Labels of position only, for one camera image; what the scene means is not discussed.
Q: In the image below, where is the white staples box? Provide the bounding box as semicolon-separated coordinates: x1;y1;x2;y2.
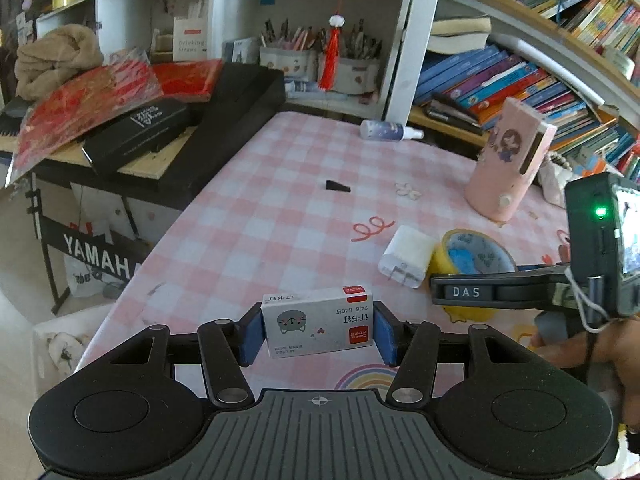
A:
260;285;374;359

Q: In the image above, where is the yellow tape roll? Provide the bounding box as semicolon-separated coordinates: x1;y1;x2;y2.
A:
429;227;519;324

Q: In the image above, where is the white power adapter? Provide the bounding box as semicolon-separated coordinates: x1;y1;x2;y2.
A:
378;226;438;289

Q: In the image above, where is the person's right hand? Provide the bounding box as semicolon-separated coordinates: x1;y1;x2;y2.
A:
532;318;640;434

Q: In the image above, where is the white beaded bag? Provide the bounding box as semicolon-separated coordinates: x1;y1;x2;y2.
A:
537;151;579;209

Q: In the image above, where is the pink cylindrical humidifier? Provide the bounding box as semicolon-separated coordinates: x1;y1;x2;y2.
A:
464;98;556;223

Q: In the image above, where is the pink checkered tablecloth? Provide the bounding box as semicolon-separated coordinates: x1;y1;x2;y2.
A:
74;109;576;401

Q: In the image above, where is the small black triangle piece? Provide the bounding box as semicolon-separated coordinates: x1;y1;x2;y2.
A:
326;180;352;193

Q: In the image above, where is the small spray bottle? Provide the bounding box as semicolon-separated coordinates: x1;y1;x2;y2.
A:
359;119;424;142

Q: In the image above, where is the black rectangular case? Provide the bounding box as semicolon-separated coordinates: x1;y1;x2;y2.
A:
82;98;190;177

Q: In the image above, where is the white bookshelf unit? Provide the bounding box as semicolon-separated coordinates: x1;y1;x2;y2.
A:
35;0;639;124

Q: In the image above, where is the black keyboard piano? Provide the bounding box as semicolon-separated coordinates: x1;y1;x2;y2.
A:
0;62;286;212

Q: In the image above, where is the white pen holder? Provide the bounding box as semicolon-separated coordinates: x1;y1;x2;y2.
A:
259;47;380;96

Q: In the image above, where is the red plastic bag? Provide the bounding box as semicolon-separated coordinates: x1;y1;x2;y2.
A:
4;48;163;185

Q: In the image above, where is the red tassel ornament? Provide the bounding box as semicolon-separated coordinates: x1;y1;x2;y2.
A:
318;14;345;91

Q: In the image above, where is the beige towel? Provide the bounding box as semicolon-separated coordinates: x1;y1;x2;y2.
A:
14;24;104;102

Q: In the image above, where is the black camera box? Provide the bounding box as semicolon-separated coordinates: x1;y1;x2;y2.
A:
565;172;639;318

